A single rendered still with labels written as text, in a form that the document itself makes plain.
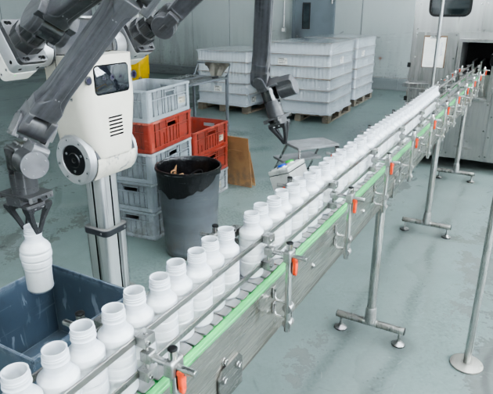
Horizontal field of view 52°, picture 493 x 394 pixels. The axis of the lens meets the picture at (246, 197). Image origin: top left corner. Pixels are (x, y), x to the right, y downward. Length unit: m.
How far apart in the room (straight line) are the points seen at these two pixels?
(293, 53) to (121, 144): 6.39
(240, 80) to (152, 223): 5.03
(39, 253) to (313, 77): 6.84
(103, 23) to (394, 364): 2.12
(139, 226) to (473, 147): 3.61
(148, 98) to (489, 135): 3.64
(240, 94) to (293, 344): 6.23
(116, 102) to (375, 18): 10.23
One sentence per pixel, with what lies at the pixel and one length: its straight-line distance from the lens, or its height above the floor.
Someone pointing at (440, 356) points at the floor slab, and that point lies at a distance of 2.80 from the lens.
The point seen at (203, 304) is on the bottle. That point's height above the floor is 1.06.
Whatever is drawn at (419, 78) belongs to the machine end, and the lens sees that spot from 5.81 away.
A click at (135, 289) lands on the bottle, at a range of 0.92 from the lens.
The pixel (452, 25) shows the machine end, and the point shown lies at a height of 1.47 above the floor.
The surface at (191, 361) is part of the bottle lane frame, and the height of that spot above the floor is 0.99.
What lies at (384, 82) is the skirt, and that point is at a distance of 11.59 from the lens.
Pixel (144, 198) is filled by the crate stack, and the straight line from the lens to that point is 3.76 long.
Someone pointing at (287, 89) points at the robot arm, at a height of 1.37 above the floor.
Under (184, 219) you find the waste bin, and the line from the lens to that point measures 3.36.
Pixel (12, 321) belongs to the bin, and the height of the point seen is 0.84.
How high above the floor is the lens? 1.62
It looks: 20 degrees down
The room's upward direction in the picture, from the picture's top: straight up
